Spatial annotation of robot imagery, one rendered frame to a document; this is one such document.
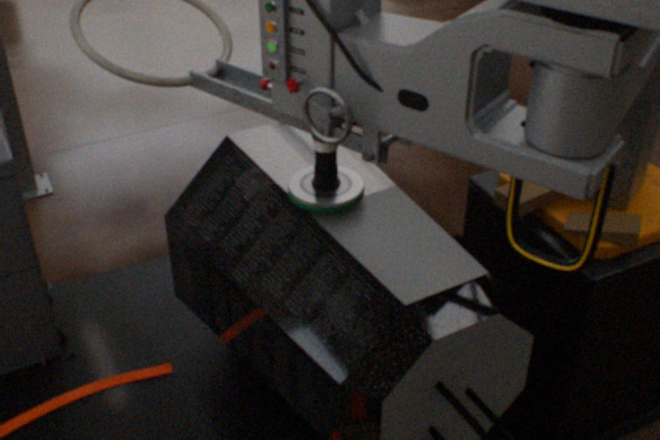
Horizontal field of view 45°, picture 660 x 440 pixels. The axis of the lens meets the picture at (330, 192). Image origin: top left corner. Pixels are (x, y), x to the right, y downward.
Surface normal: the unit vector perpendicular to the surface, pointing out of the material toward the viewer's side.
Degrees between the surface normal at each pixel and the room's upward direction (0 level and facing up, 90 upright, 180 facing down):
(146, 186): 0
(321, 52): 90
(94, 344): 0
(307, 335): 45
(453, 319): 34
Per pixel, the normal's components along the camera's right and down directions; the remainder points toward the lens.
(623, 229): -0.18, -0.86
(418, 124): -0.60, 0.44
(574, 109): -0.29, 0.52
